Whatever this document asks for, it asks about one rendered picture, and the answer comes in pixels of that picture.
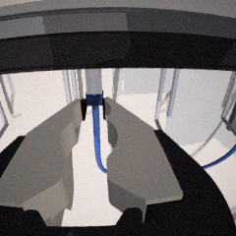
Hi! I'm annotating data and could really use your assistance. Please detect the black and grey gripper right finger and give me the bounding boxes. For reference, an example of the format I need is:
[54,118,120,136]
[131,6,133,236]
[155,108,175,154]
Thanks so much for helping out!
[102,96,236,236]

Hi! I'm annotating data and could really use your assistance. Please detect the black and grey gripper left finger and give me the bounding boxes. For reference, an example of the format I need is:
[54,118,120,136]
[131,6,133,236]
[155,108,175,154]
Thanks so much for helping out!
[0,98,88,227]

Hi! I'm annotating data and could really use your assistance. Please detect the blue cable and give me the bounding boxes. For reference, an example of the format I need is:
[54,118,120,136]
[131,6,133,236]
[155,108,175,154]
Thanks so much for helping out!
[91,106,236,174]

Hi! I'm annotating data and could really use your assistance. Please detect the black network patch panel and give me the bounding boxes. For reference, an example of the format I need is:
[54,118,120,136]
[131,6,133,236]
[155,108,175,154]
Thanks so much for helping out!
[0,7,236,131]

